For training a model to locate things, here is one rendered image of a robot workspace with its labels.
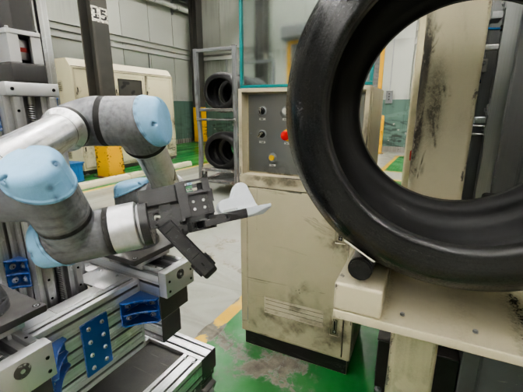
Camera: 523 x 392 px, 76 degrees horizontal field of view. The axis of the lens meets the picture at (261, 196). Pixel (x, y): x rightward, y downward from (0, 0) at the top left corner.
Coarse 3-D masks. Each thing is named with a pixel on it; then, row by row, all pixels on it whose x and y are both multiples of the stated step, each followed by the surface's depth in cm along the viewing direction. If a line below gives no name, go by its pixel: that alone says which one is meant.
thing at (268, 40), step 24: (240, 0) 136; (264, 0) 133; (288, 0) 129; (312, 0) 125; (240, 24) 139; (264, 24) 135; (288, 24) 131; (240, 48) 141; (264, 48) 137; (288, 48) 133; (240, 72) 143; (264, 72) 140; (288, 72) 135
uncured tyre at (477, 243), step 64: (320, 0) 54; (384, 0) 69; (448, 0) 67; (512, 0) 64; (320, 64) 53; (320, 128) 55; (320, 192) 58; (384, 192) 80; (512, 192) 70; (384, 256) 56; (448, 256) 51; (512, 256) 47
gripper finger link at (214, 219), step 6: (240, 210) 54; (246, 210) 54; (210, 216) 52; (216, 216) 52; (222, 216) 52; (228, 216) 53; (234, 216) 53; (240, 216) 53; (246, 216) 54; (198, 222) 53; (204, 222) 51; (210, 222) 52; (216, 222) 52; (222, 222) 52
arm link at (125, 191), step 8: (120, 184) 111; (128, 184) 110; (136, 184) 111; (144, 184) 113; (120, 192) 111; (128, 192) 110; (136, 192) 111; (120, 200) 111; (128, 200) 111; (136, 200) 111
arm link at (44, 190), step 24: (0, 168) 39; (24, 168) 39; (48, 168) 40; (0, 192) 40; (24, 192) 39; (48, 192) 40; (72, 192) 43; (0, 216) 42; (24, 216) 42; (48, 216) 42; (72, 216) 45
